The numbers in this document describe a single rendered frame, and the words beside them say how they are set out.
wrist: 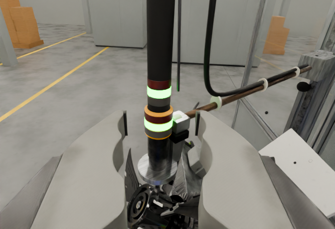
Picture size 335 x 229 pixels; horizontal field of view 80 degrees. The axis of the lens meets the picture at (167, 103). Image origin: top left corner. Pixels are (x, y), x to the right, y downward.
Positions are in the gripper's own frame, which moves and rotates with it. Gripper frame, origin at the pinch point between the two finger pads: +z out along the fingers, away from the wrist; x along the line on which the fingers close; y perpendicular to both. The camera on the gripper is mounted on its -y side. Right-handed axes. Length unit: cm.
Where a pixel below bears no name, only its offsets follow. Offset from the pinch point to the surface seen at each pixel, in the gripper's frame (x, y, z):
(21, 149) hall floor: -168, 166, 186
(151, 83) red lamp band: -1.1, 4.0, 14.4
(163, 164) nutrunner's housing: 0.8, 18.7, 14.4
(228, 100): 13.7, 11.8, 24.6
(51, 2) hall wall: -617, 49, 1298
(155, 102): -0.6, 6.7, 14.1
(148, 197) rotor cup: -2.7, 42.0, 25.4
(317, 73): 49, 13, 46
